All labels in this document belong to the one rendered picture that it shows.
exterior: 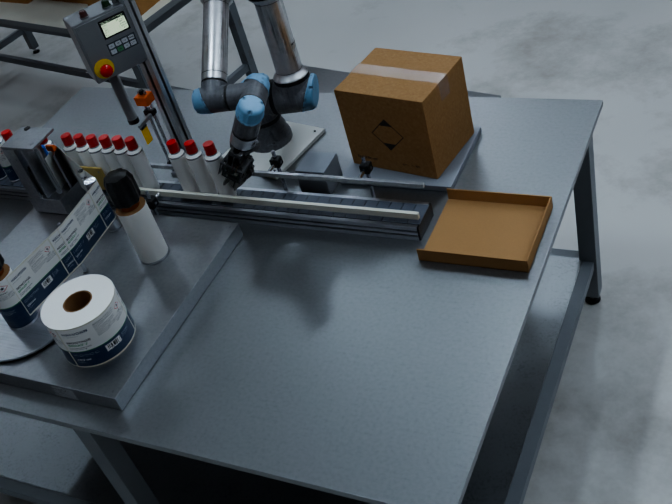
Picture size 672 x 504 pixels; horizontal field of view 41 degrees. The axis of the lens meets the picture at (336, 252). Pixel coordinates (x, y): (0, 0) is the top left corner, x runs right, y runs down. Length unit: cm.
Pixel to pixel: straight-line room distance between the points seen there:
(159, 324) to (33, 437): 104
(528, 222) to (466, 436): 71
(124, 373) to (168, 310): 22
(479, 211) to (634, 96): 201
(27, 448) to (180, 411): 115
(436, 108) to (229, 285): 77
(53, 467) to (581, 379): 180
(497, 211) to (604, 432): 88
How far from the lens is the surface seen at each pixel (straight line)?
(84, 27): 268
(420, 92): 252
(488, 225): 246
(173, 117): 286
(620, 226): 368
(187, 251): 262
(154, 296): 252
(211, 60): 262
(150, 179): 289
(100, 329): 234
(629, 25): 497
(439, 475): 195
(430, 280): 234
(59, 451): 324
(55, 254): 264
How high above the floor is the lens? 243
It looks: 40 degrees down
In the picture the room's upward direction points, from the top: 18 degrees counter-clockwise
